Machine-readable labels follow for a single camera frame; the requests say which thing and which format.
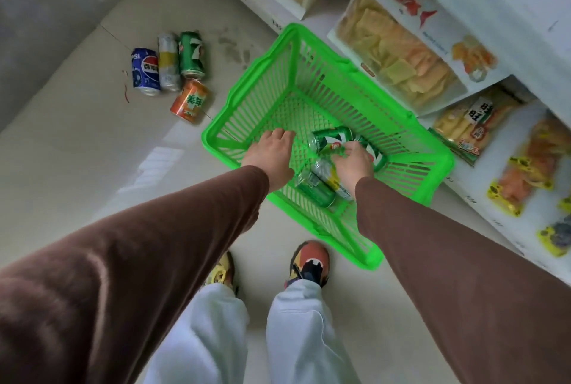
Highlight person's left hand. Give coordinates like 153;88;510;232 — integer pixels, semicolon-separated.
240;128;297;193

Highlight person's right hand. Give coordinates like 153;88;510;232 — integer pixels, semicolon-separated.
332;141;375;200

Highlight silver yellow can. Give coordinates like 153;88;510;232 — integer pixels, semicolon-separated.
157;33;183;93
311;158;354;201

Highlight green plastic basket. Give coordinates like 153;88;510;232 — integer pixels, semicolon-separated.
200;22;456;271

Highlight orange can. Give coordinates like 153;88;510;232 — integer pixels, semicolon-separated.
170;79;211;124

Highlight Pepsi can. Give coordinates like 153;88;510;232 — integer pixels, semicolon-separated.
131;48;161;97

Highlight person's left forearm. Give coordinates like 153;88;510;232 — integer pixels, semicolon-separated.
0;165;271;384

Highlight person's right forearm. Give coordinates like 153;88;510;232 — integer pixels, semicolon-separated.
355;176;571;384

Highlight person's right leg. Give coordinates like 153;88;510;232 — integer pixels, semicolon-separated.
266;279;362;384

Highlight person's leg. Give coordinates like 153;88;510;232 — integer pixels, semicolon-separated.
266;279;362;384
142;283;250;384

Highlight person's left leg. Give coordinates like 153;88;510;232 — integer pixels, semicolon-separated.
142;283;250;384

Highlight red right shoe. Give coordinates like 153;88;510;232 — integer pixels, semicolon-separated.
284;241;331;289

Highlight yellow left shoe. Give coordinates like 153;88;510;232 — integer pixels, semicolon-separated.
205;250;237;295

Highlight yellow rice cracker packet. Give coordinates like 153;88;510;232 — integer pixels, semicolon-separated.
428;87;523;167

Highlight orange snack packet yellow label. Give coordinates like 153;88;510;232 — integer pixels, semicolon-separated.
487;114;571;218

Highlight dark snack packet yellow label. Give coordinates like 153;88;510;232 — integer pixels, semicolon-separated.
537;194;571;259

